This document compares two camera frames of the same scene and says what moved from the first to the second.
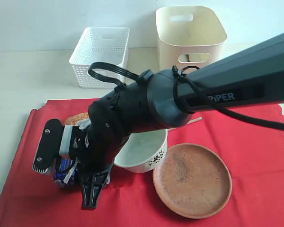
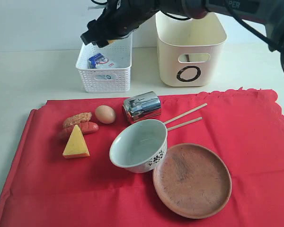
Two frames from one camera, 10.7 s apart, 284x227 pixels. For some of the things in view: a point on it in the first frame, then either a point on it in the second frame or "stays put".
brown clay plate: x=193 y=180 stays put
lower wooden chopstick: x=190 y=122 stays put
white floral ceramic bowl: x=143 y=151 stays put
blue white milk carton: x=65 y=169 -> x=98 y=61
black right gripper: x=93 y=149 -> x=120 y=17
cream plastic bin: x=189 y=36 stays put
